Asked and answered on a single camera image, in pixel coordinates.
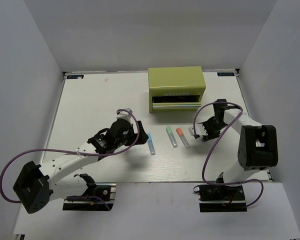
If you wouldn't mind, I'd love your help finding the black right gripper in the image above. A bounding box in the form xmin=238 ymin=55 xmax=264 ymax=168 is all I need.
xmin=200 ymin=118 xmax=229 ymax=142

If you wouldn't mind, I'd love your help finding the orange cap highlighter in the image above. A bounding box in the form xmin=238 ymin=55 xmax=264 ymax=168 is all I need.
xmin=176 ymin=128 xmax=190 ymax=149

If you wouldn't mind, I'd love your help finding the green cap highlighter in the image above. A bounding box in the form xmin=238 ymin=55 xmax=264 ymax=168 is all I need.
xmin=165 ymin=126 xmax=178 ymax=148

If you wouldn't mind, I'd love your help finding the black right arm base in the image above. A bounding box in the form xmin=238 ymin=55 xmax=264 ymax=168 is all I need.
xmin=193 ymin=184 xmax=247 ymax=213

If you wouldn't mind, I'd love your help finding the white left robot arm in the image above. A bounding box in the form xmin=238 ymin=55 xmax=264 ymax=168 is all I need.
xmin=13 ymin=118 xmax=149 ymax=214

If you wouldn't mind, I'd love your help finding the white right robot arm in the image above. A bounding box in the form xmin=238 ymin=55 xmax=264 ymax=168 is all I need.
xmin=189 ymin=99 xmax=279 ymax=200

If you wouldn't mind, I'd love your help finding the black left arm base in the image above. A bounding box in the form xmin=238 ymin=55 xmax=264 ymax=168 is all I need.
xmin=62 ymin=173 xmax=117 ymax=212

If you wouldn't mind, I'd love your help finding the blue cap highlighter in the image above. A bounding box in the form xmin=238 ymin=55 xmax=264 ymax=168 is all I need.
xmin=147 ymin=133 xmax=156 ymax=156

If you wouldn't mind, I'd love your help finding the green metal drawer toolbox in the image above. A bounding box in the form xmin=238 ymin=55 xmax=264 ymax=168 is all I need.
xmin=148 ymin=66 xmax=206 ymax=113

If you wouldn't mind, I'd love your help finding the right blue corner label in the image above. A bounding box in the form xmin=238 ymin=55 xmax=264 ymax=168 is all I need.
xmin=217 ymin=72 xmax=235 ymax=77

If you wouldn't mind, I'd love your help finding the blue corner label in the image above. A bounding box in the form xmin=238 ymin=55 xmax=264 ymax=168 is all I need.
xmin=66 ymin=74 xmax=84 ymax=80
xmin=217 ymin=72 xmax=235 ymax=77

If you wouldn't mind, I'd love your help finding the left blue corner label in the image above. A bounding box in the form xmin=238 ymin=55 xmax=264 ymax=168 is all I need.
xmin=66 ymin=74 xmax=84 ymax=80

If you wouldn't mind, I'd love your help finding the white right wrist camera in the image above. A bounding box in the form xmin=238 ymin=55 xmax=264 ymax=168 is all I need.
xmin=188 ymin=124 xmax=208 ymax=139

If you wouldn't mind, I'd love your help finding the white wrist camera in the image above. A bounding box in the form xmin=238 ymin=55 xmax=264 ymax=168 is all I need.
xmin=188 ymin=124 xmax=208 ymax=139
xmin=116 ymin=108 xmax=133 ymax=123

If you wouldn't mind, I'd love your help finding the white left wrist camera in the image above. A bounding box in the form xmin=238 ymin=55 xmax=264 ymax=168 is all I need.
xmin=116 ymin=108 xmax=133 ymax=123

